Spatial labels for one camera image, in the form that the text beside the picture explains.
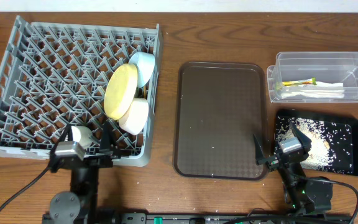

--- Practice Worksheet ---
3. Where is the light blue small bowl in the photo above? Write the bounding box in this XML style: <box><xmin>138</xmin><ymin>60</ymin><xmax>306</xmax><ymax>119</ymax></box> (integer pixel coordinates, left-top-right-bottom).
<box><xmin>129</xmin><ymin>52</ymin><xmax>155</xmax><ymax>88</ymax></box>

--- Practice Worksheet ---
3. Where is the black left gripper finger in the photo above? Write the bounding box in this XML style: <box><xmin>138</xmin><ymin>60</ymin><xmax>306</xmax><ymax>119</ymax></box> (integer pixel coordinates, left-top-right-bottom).
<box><xmin>99</xmin><ymin>121</ymin><xmax>113</xmax><ymax>154</ymax></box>
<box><xmin>53</xmin><ymin>124</ymin><xmax>73</xmax><ymax>151</ymax></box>

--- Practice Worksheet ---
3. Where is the white cup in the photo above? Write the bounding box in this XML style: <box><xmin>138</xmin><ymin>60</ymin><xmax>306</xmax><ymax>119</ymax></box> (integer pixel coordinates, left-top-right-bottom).
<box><xmin>71</xmin><ymin>126</ymin><xmax>92</xmax><ymax>149</ymax></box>

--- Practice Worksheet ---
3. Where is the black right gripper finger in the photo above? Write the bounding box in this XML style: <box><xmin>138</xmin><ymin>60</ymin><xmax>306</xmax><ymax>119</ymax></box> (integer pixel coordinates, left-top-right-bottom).
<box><xmin>289</xmin><ymin>121</ymin><xmax>306</xmax><ymax>143</ymax></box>
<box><xmin>253</xmin><ymin>135</ymin><xmax>266</xmax><ymax>165</ymax></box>

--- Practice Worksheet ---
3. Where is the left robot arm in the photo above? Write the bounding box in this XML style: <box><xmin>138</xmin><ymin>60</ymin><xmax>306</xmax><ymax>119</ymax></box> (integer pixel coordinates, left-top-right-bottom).
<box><xmin>42</xmin><ymin>122</ymin><xmax>122</xmax><ymax>224</ymax></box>

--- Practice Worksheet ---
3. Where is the spilled rice pile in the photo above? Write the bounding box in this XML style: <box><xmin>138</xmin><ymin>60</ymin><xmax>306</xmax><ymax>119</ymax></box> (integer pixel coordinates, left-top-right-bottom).
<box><xmin>274</xmin><ymin>116</ymin><xmax>354</xmax><ymax>174</ymax></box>

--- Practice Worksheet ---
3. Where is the black flat waste tray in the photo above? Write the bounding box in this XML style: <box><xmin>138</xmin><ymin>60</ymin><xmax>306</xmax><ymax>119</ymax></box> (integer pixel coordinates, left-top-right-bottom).
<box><xmin>274</xmin><ymin>109</ymin><xmax>358</xmax><ymax>176</ymax></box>

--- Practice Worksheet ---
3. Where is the black rail at table edge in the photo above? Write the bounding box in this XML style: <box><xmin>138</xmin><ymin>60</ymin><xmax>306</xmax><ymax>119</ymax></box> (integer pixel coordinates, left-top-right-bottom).
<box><xmin>42</xmin><ymin>207</ymin><xmax>354</xmax><ymax>224</ymax></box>

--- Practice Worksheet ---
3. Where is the green snack wrapper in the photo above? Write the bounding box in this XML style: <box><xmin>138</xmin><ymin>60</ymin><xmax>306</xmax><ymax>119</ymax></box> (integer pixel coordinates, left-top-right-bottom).
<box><xmin>282</xmin><ymin>78</ymin><xmax>316</xmax><ymax>86</ymax></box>

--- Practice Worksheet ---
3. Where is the clear plastic waste bin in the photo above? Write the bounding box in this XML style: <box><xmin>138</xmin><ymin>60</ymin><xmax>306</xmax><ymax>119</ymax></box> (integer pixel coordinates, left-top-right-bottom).
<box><xmin>267</xmin><ymin>52</ymin><xmax>358</xmax><ymax>103</ymax></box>

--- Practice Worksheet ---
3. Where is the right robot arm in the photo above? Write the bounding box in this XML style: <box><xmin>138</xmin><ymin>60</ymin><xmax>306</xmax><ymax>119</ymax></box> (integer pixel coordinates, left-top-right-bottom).
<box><xmin>253</xmin><ymin>123</ymin><xmax>333</xmax><ymax>215</ymax></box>

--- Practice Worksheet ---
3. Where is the dark brown serving tray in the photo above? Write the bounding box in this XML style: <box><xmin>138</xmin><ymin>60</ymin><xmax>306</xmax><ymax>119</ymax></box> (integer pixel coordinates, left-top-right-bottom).
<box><xmin>173</xmin><ymin>62</ymin><xmax>268</xmax><ymax>181</ymax></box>

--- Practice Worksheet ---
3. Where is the grey plastic dish rack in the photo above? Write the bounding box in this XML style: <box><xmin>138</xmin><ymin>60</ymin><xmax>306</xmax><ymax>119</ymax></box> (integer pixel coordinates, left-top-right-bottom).
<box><xmin>0</xmin><ymin>17</ymin><xmax>163</xmax><ymax>167</ymax></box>

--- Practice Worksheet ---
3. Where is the yellow round plate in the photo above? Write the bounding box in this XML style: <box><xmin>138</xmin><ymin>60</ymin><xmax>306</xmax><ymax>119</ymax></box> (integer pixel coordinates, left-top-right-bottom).
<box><xmin>104</xmin><ymin>63</ymin><xmax>137</xmax><ymax>120</ymax></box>

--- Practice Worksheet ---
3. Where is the white paper napkin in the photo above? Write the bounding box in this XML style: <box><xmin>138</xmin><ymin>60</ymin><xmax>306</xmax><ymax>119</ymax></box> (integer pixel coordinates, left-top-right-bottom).
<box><xmin>281</xmin><ymin>82</ymin><xmax>344</xmax><ymax>98</ymax></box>

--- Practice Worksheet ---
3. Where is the pink small bowl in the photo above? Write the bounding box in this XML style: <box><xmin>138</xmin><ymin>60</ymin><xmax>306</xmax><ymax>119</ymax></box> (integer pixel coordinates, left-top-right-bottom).
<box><xmin>119</xmin><ymin>98</ymin><xmax>149</xmax><ymax>135</ymax></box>

